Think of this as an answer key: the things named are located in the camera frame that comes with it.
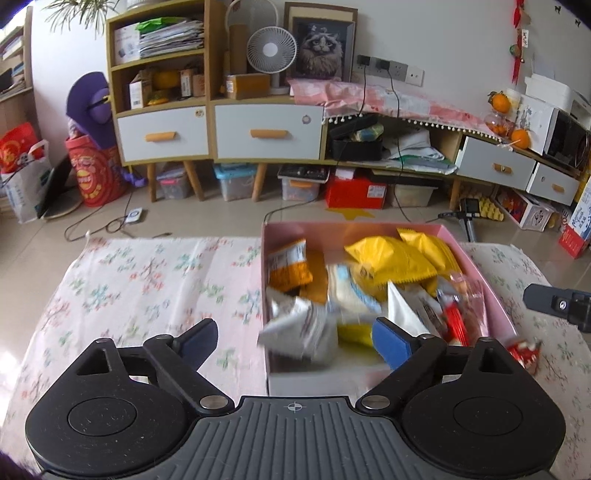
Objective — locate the clear bin with orange latch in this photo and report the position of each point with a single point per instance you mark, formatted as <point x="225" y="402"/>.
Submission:
<point x="302" y="184"/>

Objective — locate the white floor charger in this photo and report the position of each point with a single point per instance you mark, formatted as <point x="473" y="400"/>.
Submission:
<point x="135" y="216"/>

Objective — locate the yellow packet with blue label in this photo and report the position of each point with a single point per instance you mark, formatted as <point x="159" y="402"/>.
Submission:
<point x="355" y="334"/>

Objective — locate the red striped snack packet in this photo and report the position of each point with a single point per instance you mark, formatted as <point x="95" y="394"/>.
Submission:
<point x="455" y="323"/>

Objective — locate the orange and white snack packet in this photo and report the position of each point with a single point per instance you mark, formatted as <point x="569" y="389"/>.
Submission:
<point x="291" y="267"/>

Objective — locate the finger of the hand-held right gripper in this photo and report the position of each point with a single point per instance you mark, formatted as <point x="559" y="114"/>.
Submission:
<point x="549" y="300"/>

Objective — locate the silver snack packet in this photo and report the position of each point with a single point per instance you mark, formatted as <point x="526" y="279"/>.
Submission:
<point x="300" y="327"/>

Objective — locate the low wooden cabinet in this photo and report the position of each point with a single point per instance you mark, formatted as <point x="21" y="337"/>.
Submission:
<point x="443" y="152"/>

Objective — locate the stack of papers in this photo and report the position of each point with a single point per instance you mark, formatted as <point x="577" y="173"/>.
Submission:
<point x="171" y="37"/>

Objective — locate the red cardboard box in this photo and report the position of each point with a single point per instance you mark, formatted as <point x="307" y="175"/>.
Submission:
<point x="355" y="194"/>

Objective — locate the wall power sockets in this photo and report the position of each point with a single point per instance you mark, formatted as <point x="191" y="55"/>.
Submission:
<point x="392" y="69"/>

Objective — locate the black storage case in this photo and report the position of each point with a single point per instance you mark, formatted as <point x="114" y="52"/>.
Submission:
<point x="355" y="147"/>

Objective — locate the tall wooden shelf cabinet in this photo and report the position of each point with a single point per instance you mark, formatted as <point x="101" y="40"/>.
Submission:
<point x="210" y="115"/>

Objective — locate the clear storage bin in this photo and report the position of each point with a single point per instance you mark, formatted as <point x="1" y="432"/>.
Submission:
<point x="174" y="184"/>

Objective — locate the green potted plant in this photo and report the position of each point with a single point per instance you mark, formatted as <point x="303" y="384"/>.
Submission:
<point x="78" y="11"/>

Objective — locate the pink cardboard box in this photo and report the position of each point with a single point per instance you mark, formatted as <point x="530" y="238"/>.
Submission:
<point x="314" y="378"/>

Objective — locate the white foam box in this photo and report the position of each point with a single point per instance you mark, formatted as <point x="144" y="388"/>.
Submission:
<point x="549" y="92"/>

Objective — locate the purple plush toy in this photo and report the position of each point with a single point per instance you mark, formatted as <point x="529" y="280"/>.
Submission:
<point x="90" y="108"/>

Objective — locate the small yellow snack packet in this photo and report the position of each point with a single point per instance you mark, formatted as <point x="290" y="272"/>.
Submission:
<point x="434" y="251"/>

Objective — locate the red candy packet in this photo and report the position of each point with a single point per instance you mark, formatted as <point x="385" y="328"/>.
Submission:
<point x="524" y="355"/>

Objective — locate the orange fruit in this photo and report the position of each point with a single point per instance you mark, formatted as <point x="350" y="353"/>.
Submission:
<point x="521" y="138"/>
<point x="500" y="102"/>

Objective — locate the red hanging ornament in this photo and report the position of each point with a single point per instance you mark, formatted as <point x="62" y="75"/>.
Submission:
<point x="519" y="32"/>

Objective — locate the blue and white carton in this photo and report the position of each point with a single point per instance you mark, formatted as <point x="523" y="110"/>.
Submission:
<point x="579" y="221"/>

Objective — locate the red gift bag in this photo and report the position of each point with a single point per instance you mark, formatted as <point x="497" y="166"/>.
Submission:
<point x="94" y="173"/>

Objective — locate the white desk fan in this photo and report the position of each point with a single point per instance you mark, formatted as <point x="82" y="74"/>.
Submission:
<point x="271" y="53"/>

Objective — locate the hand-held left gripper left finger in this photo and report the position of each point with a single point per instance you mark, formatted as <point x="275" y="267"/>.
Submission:
<point x="199" y="340"/>

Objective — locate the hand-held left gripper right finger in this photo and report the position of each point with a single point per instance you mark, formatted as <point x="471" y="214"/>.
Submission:
<point x="391" y="344"/>

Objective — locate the gold snack packet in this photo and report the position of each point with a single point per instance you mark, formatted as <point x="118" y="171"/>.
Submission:
<point x="314" y="290"/>

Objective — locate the floral tablecloth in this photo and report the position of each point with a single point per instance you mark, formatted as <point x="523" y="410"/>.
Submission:
<point x="138" y="286"/>

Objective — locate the framed cat picture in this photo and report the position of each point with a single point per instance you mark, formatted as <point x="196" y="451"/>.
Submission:
<point x="321" y="41"/>

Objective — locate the clear white and blue packet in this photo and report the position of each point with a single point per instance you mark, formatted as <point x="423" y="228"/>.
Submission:
<point x="351" y="290"/>

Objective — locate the clear bin with blue lid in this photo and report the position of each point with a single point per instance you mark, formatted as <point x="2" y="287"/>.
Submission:
<point x="235" y="182"/>

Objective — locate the large yellow snack packet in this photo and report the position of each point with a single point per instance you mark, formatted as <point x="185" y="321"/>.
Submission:
<point x="388" y="261"/>

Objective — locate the cracker packet clear wrap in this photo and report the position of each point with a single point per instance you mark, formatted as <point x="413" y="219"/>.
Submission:
<point x="471" y="300"/>

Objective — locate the pink cloth cover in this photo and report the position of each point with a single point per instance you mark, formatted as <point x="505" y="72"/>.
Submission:
<point x="392" y="106"/>

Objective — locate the white shopping bag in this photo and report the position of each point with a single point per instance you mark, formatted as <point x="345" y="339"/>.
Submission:
<point x="25" y="189"/>

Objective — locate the black tripod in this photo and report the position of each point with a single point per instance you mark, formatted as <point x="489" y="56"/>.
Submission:
<point x="468" y="214"/>

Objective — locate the brown cardboard box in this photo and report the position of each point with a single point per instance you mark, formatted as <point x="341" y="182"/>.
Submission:
<point x="247" y="86"/>

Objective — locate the red paper bag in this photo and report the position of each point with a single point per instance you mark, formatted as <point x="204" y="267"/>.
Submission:
<point x="16" y="147"/>

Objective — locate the white microwave oven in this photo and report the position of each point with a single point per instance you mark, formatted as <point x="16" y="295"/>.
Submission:
<point x="570" y="143"/>

